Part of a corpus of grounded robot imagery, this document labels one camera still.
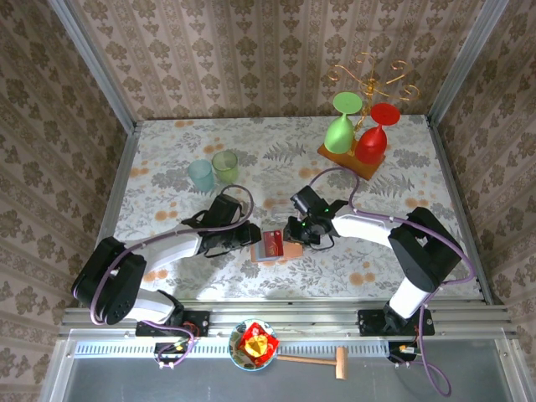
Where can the tan leather card holder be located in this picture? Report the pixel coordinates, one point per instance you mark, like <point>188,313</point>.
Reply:
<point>293,250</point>

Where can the blue frosted cup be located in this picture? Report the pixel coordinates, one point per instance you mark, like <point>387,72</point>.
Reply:
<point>201,176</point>

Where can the aluminium front rail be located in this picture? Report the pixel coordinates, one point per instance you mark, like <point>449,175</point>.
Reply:
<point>293,318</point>

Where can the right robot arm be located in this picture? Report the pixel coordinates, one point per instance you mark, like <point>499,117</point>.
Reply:
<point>423,251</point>

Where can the green wine glass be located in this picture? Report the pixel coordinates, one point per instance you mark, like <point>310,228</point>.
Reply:
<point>339,134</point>

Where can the red wine glass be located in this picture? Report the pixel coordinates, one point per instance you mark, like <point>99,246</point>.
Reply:
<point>370,144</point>

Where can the green frosted cup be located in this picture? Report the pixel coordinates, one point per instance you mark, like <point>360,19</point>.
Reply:
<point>225,167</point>

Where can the patterned bowl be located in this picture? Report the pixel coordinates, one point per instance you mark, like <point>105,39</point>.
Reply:
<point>238,360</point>

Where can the black connector block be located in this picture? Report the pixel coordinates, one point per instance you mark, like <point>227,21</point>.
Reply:
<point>167,352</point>
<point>402,352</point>

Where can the aluminium side rail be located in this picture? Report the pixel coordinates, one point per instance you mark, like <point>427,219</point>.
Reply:
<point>117,197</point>
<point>456,201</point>

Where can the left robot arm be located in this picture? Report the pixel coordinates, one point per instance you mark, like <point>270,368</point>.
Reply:
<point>109,276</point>

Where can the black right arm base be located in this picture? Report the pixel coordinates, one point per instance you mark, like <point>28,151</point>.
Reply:
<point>370,322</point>

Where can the red gold foil wrapper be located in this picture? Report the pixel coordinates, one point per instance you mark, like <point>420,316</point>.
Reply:
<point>257,341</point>

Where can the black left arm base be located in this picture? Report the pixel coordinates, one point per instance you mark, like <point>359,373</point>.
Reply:
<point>197,322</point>

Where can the floral tablecloth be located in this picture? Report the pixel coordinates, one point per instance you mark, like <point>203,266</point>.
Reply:
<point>293,276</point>

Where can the aluminium corner post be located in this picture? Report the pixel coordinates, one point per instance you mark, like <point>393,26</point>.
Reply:
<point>469,58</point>
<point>92,63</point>

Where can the wooden mallet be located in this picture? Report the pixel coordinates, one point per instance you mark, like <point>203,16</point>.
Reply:
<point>341,364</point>

